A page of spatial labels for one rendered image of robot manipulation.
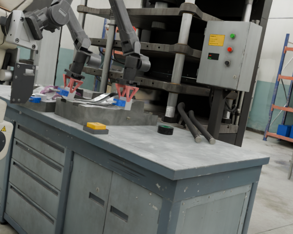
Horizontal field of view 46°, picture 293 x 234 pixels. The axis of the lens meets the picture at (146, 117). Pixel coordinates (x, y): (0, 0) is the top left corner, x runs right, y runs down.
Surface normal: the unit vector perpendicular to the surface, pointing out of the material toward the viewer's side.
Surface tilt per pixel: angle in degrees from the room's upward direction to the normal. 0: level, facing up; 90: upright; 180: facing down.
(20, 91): 90
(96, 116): 90
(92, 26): 90
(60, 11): 75
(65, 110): 90
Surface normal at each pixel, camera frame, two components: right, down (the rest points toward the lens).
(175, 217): 0.69, 0.22
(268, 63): -0.79, -0.05
